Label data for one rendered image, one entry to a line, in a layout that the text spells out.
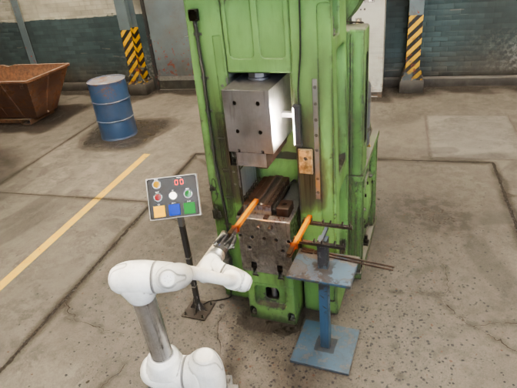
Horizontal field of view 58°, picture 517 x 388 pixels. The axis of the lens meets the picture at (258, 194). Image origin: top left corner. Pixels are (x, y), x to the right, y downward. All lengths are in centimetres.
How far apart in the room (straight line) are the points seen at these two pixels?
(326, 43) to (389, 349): 205
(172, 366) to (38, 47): 958
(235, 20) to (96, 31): 762
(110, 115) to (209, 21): 465
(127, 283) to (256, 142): 132
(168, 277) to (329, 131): 146
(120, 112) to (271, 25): 488
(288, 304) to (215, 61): 175
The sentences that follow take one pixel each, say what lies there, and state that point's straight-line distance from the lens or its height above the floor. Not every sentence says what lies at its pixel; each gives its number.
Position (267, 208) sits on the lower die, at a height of 97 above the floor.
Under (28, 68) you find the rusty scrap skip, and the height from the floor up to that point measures 77.
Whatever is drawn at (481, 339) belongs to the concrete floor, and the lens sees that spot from 366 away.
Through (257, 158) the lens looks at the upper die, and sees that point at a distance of 290.
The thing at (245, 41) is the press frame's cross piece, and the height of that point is 201.
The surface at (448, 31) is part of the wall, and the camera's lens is 864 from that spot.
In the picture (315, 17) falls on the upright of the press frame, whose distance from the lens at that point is 269.
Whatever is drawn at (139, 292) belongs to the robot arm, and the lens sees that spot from 194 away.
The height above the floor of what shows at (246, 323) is 0.
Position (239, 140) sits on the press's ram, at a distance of 290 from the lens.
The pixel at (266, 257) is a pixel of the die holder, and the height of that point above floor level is 61.
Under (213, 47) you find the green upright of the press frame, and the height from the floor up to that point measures 198.
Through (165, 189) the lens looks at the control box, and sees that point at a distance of 314.
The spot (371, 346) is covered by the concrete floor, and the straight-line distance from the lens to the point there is 346.
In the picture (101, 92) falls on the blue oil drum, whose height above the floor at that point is 76.
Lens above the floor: 253
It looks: 29 degrees down
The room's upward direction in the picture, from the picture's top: 6 degrees counter-clockwise
